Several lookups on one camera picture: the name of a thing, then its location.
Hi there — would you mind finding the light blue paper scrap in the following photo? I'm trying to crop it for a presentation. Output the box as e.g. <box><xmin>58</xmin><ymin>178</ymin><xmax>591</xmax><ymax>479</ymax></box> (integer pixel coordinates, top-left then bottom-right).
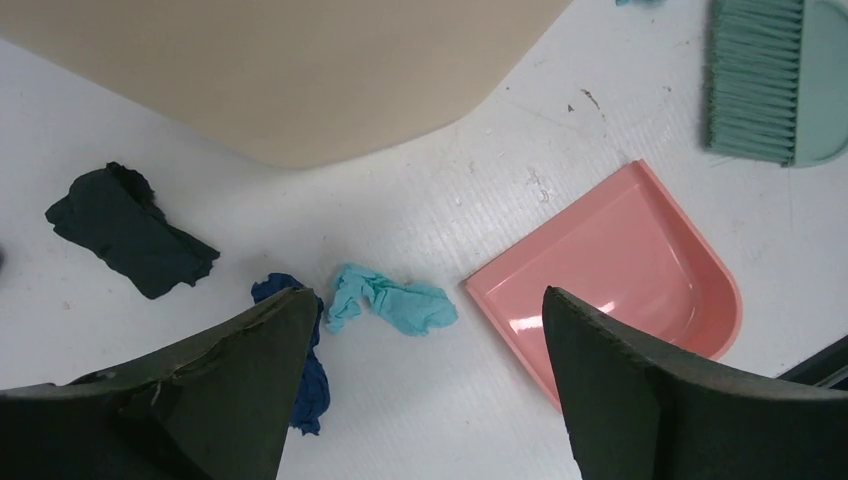
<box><xmin>327</xmin><ymin>264</ymin><xmax>458</xmax><ymax>337</ymax></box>

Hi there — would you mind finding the green hand brush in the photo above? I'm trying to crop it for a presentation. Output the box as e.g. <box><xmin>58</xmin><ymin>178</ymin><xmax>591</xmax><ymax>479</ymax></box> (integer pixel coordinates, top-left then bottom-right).
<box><xmin>705</xmin><ymin>0</ymin><xmax>847</xmax><ymax>168</ymax></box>

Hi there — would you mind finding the beige plastic waste bin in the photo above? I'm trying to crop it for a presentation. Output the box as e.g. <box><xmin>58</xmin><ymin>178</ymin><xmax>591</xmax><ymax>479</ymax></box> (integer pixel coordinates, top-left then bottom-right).
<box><xmin>1</xmin><ymin>1</ymin><xmax>566</xmax><ymax>168</ymax></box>

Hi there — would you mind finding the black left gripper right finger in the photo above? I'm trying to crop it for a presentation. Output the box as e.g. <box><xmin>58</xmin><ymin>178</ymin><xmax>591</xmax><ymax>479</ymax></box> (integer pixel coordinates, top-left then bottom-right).
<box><xmin>542</xmin><ymin>287</ymin><xmax>847</xmax><ymax>479</ymax></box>

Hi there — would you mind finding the dark green paper scrap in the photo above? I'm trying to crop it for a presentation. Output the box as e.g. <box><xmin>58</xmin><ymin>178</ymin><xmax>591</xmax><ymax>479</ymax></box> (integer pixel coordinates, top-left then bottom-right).
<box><xmin>45</xmin><ymin>162</ymin><xmax>220</xmax><ymax>300</ymax></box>

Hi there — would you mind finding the pink plastic dustpan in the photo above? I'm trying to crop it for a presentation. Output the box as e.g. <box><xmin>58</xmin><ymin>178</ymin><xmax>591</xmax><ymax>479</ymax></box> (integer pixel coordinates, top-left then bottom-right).
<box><xmin>465</xmin><ymin>160</ymin><xmax>743</xmax><ymax>404</ymax></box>

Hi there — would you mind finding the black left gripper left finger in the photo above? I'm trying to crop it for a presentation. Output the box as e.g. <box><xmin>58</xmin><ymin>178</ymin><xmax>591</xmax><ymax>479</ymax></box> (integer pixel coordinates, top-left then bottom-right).
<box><xmin>1</xmin><ymin>288</ymin><xmax>317</xmax><ymax>479</ymax></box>

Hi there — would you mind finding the dark blue paper scrap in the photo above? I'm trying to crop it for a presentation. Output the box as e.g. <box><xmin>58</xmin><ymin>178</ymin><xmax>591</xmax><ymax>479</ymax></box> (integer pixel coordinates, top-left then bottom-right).
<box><xmin>251</xmin><ymin>273</ymin><xmax>331</xmax><ymax>436</ymax></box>

